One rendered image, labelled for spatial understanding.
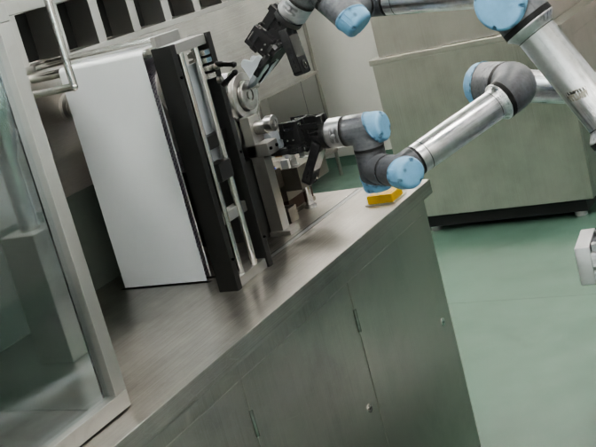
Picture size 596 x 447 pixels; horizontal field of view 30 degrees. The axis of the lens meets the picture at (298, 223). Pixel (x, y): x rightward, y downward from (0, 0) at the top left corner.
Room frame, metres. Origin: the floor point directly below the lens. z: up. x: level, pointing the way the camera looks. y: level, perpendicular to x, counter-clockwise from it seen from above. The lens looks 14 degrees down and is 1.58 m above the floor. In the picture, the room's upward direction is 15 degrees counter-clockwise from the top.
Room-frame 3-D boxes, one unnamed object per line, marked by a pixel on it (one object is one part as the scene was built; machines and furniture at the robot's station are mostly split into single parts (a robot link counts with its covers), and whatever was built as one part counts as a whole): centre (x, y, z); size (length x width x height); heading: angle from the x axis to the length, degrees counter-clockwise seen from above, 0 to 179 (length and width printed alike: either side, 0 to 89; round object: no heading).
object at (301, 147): (2.72, -0.08, 1.12); 0.12 x 0.08 x 0.09; 59
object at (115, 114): (2.53, 0.36, 1.17); 0.34 x 0.05 x 0.54; 59
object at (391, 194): (2.75, -0.23, 0.91); 0.07 x 0.07 x 0.02; 59
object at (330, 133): (2.68, -0.15, 1.11); 0.08 x 0.05 x 0.08; 149
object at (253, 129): (2.68, 0.03, 1.05); 0.06 x 0.05 x 0.31; 59
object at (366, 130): (2.64, -0.21, 1.11); 0.11 x 0.08 x 0.09; 59
